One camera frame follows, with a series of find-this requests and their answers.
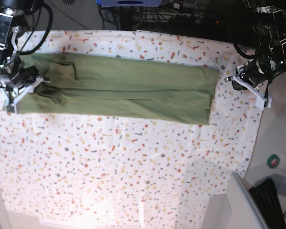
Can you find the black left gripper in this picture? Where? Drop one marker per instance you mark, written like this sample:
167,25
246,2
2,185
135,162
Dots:
256,72

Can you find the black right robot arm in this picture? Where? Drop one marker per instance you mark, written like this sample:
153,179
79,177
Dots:
13,25

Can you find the blue box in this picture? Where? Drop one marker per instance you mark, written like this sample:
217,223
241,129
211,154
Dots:
129,3

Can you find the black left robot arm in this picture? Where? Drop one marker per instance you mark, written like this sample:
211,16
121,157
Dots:
267,20

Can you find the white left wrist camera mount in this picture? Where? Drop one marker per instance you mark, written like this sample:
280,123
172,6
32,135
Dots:
262,100

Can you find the black keyboard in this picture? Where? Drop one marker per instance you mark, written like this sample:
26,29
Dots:
266,199

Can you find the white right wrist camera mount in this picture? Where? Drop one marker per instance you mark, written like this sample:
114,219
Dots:
15,96

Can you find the grey monitor edge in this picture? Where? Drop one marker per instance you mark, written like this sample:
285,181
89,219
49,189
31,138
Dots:
244,211

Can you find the green tape roll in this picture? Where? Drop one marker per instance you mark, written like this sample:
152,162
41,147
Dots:
273,161

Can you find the green t-shirt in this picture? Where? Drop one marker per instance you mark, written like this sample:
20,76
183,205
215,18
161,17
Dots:
97,85

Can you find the terrazzo pattern tablecloth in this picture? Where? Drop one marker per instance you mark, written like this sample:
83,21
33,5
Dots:
97,171

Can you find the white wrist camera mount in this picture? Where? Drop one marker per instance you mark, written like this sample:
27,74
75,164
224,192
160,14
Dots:
15,96
262,100

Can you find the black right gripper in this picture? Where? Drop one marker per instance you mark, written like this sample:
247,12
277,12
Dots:
19,78

